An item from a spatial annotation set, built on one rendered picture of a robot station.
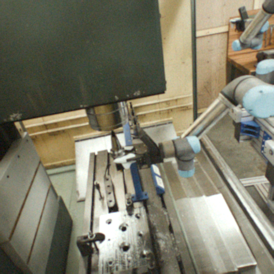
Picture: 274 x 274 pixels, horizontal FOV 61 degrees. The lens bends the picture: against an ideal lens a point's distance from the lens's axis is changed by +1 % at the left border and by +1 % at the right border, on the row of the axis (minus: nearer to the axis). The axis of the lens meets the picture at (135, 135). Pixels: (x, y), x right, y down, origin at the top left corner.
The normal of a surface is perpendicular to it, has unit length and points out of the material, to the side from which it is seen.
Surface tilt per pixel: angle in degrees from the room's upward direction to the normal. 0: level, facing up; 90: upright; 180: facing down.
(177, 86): 90
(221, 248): 8
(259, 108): 87
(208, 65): 90
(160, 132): 24
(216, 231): 8
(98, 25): 90
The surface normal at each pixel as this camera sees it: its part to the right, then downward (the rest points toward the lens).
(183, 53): 0.11, 0.52
